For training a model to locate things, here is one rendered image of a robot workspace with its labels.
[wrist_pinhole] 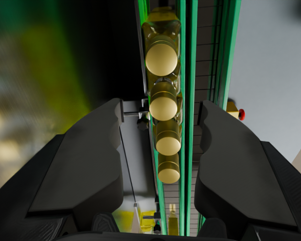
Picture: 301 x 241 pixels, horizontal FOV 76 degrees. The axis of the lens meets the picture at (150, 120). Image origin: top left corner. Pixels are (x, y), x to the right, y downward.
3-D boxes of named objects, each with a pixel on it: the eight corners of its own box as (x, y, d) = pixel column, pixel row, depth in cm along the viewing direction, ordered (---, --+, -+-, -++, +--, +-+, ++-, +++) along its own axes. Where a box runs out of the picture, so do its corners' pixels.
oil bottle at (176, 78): (151, 40, 45) (143, 69, 28) (175, 38, 45) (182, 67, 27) (152, 64, 48) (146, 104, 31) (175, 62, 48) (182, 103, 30)
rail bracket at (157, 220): (144, 195, 78) (140, 229, 67) (161, 195, 77) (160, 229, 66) (145, 202, 80) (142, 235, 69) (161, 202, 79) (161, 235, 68)
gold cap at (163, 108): (149, 82, 26) (146, 96, 22) (176, 81, 26) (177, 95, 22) (151, 105, 28) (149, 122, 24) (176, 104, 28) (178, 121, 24)
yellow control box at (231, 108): (211, 101, 67) (216, 112, 61) (233, 100, 67) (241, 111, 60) (210, 118, 71) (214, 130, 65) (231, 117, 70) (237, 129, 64)
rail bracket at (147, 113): (126, 93, 54) (117, 119, 43) (151, 92, 53) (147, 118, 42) (128, 106, 56) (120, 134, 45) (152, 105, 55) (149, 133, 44)
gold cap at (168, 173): (156, 148, 32) (156, 168, 29) (178, 148, 32) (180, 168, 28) (158, 164, 34) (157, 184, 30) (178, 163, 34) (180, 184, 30)
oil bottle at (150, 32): (148, 12, 42) (138, 25, 24) (174, 10, 42) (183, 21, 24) (150, 39, 45) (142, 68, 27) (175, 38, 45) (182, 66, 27)
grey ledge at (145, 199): (120, 88, 63) (112, 104, 53) (146, 86, 62) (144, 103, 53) (148, 237, 114) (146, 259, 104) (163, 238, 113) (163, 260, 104)
